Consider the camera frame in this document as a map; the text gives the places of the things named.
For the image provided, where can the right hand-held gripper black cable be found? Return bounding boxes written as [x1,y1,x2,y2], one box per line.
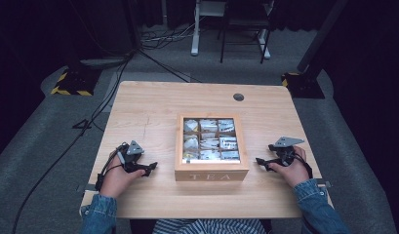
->
[294,151,314,180]

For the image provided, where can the person's striped clothing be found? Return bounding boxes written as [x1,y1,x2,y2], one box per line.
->
[152,217,268,234]

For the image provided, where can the black slanted stand pole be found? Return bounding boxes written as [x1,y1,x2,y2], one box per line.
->
[296,0,349,74]

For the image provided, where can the left hand-held gripper black cable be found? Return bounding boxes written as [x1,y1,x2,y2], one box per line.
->
[95,149,124,192]

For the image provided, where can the assorted tea bags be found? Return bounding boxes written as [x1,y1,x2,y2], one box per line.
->
[182,118,241,162]

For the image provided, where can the bundle of floor cables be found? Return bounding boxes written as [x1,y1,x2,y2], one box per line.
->
[140,19,201,52]

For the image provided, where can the black metal chair frame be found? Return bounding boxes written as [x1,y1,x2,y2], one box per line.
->
[219,0,275,65]

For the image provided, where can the person's right hand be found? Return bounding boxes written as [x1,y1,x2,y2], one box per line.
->
[267,145,311,189]

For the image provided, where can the wooden tea box glass lid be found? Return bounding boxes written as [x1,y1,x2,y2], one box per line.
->
[174,112,250,182]

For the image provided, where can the white desk leg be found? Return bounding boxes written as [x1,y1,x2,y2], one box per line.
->
[257,28,272,60]
[190,0,228,58]

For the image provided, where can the long black floor cable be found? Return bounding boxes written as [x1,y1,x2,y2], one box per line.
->
[11,48,137,234]

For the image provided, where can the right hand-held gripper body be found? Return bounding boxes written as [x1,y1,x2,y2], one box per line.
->
[267,136,306,168]

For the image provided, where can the hand-held gripper black cable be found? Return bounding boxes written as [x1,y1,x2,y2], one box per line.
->
[294,151,314,180]
[95,149,124,192]

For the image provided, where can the person's left hand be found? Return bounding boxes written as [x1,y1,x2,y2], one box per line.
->
[99,149,148,200]

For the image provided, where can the black stand base yellow stripes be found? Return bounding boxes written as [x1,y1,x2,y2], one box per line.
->
[50,65,102,98]
[281,71,326,99]

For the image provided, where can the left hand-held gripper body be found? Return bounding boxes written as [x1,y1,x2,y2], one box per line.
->
[116,139,146,174]

